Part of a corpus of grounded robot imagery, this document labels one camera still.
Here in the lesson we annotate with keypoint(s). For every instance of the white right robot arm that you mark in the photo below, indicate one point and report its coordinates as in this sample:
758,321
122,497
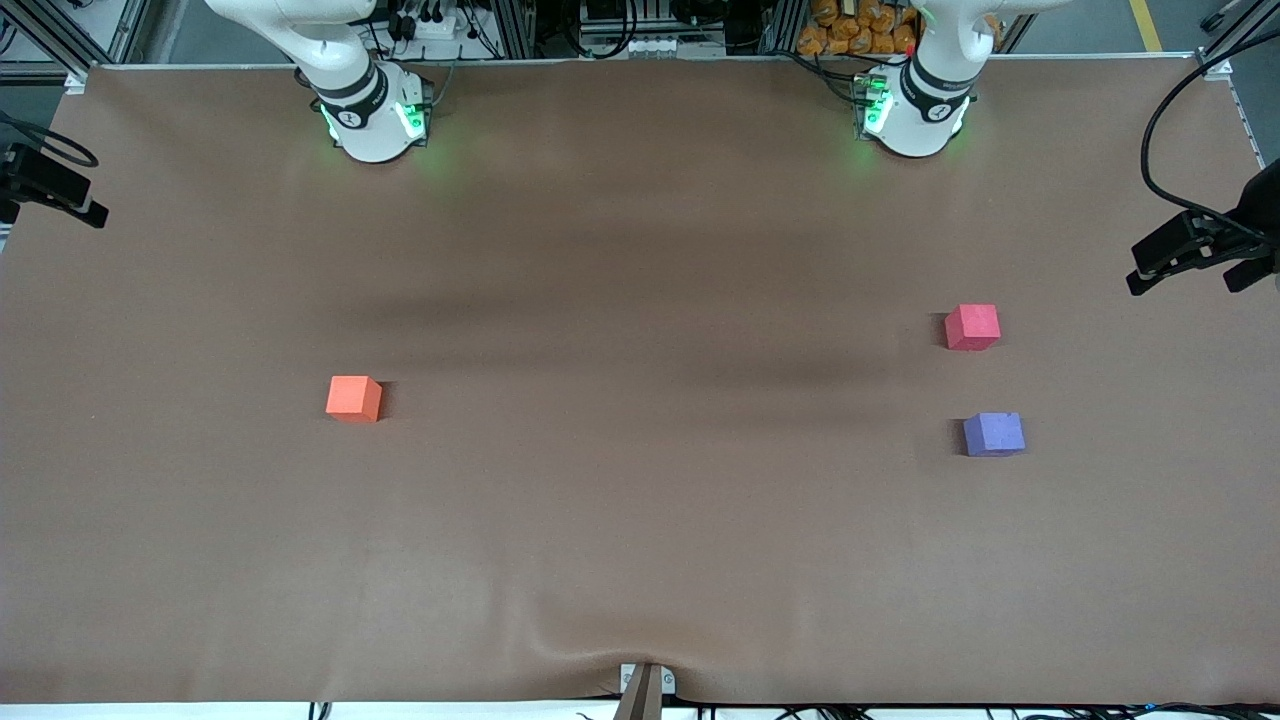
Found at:
360,110

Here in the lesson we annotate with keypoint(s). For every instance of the white power strip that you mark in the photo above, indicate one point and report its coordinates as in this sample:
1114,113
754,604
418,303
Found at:
435,27

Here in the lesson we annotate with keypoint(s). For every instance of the purple foam block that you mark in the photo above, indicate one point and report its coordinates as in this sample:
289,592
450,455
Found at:
993,434

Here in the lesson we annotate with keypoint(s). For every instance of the orange foam block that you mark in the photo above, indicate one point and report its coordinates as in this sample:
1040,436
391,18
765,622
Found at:
352,398

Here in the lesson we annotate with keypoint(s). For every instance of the red foam block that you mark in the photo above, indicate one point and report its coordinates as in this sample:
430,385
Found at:
972,327

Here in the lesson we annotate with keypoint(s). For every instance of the aluminium frame post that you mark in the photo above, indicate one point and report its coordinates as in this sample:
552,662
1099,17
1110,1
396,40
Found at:
785,25
515,25

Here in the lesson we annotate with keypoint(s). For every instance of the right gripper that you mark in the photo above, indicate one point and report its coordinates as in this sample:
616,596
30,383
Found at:
12,170

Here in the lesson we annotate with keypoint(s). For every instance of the large table cover mat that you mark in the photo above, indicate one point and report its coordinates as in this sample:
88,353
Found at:
640,550

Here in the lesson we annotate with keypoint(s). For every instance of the pile of orange items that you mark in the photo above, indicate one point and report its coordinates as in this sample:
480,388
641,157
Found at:
850,35

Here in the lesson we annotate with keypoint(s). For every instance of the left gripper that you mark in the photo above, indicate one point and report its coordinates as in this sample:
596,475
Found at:
1262,212

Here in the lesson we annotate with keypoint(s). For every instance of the aluminium frame profile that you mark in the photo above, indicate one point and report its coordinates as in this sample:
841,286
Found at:
1240,35
45,35

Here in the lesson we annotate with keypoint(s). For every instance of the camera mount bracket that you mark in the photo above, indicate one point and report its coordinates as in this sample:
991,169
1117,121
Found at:
645,700

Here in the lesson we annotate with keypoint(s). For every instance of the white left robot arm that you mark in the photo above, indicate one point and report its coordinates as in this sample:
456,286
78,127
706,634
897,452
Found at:
925,110

